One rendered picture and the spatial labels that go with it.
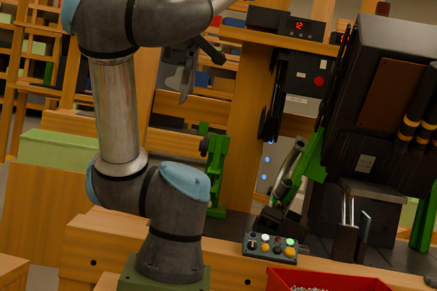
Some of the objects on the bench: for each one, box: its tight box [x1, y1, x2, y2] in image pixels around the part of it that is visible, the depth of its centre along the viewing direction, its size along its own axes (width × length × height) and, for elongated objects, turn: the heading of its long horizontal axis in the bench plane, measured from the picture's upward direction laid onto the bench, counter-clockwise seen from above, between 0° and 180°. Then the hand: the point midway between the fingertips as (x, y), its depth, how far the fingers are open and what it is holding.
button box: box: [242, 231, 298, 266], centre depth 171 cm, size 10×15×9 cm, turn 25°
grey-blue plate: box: [353, 210, 371, 264], centre depth 184 cm, size 10×2×14 cm, turn 115°
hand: (184, 99), depth 157 cm, fingers open, 5 cm apart
